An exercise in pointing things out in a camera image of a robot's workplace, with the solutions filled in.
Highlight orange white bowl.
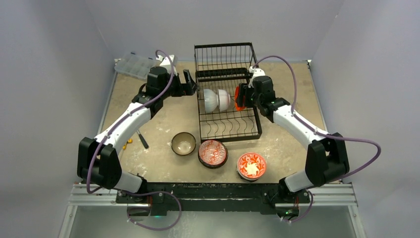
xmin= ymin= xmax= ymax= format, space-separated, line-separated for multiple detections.
xmin=234 ymin=86 xmax=246 ymax=111

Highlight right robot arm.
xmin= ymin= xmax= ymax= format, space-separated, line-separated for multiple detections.
xmin=234 ymin=76 xmax=350 ymax=202

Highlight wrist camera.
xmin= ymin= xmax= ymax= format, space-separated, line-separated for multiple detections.
xmin=249 ymin=66 xmax=265 ymax=79
xmin=156 ymin=55 xmax=178 ymax=76

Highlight yellow handled pliers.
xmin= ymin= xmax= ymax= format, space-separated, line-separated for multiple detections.
xmin=122 ymin=138 xmax=133 ymax=150

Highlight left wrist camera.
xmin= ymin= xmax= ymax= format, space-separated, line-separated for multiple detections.
xmin=156 ymin=55 xmax=178 ymax=76

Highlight small hammer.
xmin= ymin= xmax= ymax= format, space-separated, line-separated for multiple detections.
xmin=137 ymin=130 xmax=149 ymax=149

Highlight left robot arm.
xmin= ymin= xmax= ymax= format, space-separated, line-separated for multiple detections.
xmin=77 ymin=65 xmax=198 ymax=203

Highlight red floral bowl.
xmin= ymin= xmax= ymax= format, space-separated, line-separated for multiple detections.
xmin=236 ymin=152 xmax=267 ymax=182

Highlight clear plastic organizer box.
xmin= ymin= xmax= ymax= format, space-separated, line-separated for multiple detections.
xmin=114 ymin=53 xmax=156 ymax=80

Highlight aluminium frame rail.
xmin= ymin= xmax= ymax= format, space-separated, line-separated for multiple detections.
xmin=58 ymin=183 xmax=367 ymax=238

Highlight brown beige bowl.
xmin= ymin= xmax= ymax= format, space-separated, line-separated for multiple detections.
xmin=171 ymin=132 xmax=197 ymax=156

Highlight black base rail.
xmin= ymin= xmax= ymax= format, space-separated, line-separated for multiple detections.
xmin=116 ymin=182 xmax=310 ymax=216

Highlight white ribbed bowl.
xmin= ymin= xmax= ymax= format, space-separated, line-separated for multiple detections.
xmin=203 ymin=89 xmax=218 ymax=114

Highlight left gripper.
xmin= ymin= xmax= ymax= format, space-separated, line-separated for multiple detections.
xmin=160 ymin=70 xmax=198 ymax=100

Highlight red patterned black bowl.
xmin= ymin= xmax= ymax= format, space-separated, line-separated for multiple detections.
xmin=198 ymin=140 xmax=228 ymax=169

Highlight black wire dish rack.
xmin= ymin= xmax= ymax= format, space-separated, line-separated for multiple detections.
xmin=194 ymin=42 xmax=262 ymax=142

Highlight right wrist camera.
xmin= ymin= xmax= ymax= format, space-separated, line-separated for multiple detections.
xmin=249 ymin=66 xmax=265 ymax=79

